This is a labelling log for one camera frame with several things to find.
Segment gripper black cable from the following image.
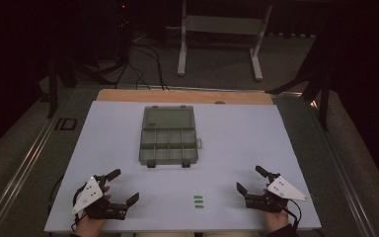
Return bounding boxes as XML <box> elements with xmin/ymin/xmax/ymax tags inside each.
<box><xmin>70</xmin><ymin>182</ymin><xmax>88</xmax><ymax>232</ymax></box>
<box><xmin>284</xmin><ymin>197</ymin><xmax>302</xmax><ymax>230</ymax></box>

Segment person's left hand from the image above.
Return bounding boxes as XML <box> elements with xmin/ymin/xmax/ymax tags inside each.
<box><xmin>74</xmin><ymin>214</ymin><xmax>109</xmax><ymax>237</ymax></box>

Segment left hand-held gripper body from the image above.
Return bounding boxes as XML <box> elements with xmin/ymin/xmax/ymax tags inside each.
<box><xmin>72</xmin><ymin>175</ymin><xmax>128</xmax><ymax>221</ymax></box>

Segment dark equipment with red light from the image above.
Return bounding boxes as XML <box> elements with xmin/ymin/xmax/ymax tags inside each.
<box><xmin>111</xmin><ymin>0</ymin><xmax>136</xmax><ymax>63</ymax></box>

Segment black tripod stand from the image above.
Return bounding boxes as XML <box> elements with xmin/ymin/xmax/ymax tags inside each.
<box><xmin>46</xmin><ymin>48</ymin><xmax>116</xmax><ymax>120</ymax></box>
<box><xmin>265</xmin><ymin>31</ymin><xmax>333</xmax><ymax>132</ymax></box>

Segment white metal stand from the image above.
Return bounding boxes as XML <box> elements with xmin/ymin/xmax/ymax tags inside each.
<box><xmin>177</xmin><ymin>0</ymin><xmax>274</xmax><ymax>82</ymax></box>

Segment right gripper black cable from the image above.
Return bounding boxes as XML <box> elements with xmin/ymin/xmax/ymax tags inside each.
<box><xmin>284</xmin><ymin>197</ymin><xmax>302</xmax><ymax>230</ymax></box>

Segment black floor cables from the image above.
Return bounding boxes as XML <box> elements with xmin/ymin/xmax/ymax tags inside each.
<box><xmin>114</xmin><ymin>40</ymin><xmax>171</xmax><ymax>92</ymax></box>

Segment white board mat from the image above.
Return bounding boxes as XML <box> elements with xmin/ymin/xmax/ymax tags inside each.
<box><xmin>43</xmin><ymin>100</ymin><xmax>323</xmax><ymax>233</ymax></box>

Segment grey plastic compartment box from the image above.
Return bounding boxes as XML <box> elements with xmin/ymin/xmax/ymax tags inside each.
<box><xmin>138</xmin><ymin>105</ymin><xmax>203</xmax><ymax>169</ymax></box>

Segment person's right hand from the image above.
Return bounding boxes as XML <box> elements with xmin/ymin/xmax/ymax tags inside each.
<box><xmin>264</xmin><ymin>210</ymin><xmax>291</xmax><ymax>233</ymax></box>

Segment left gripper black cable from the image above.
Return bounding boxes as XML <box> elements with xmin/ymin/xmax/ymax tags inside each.
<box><xmin>70</xmin><ymin>182</ymin><xmax>88</xmax><ymax>232</ymax></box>

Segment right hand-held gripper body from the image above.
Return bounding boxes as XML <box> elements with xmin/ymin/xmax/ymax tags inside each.
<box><xmin>245</xmin><ymin>172</ymin><xmax>309</xmax><ymax>213</ymax></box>

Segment metal floor rail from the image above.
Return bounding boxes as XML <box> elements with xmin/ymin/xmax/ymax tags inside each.
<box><xmin>274</xmin><ymin>92</ymin><xmax>378</xmax><ymax>237</ymax></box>
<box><xmin>0</xmin><ymin>88</ymin><xmax>74</xmax><ymax>237</ymax></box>

